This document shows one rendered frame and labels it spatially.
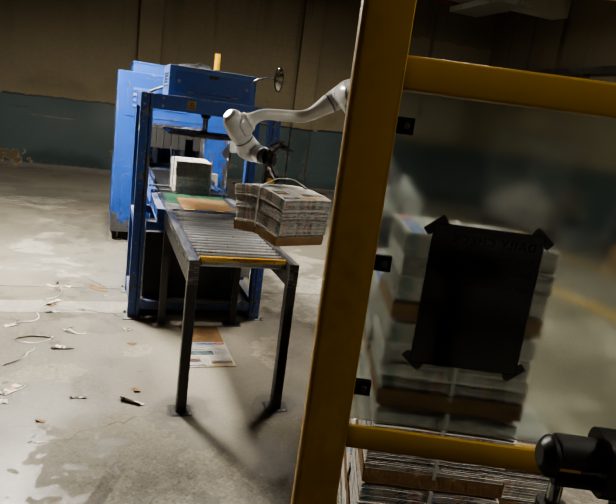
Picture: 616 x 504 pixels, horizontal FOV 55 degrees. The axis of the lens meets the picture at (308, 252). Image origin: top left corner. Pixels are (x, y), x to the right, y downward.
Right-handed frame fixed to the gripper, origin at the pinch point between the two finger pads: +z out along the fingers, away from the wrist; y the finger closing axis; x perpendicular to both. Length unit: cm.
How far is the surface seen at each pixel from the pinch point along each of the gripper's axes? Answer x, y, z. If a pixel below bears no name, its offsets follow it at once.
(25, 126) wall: -109, 130, -895
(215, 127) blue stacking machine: -156, 31, -335
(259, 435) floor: 15, 127, 28
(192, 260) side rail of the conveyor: 38, 50, -13
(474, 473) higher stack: 42, 50, 153
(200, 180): -66, 55, -196
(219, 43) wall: -417, -61, -796
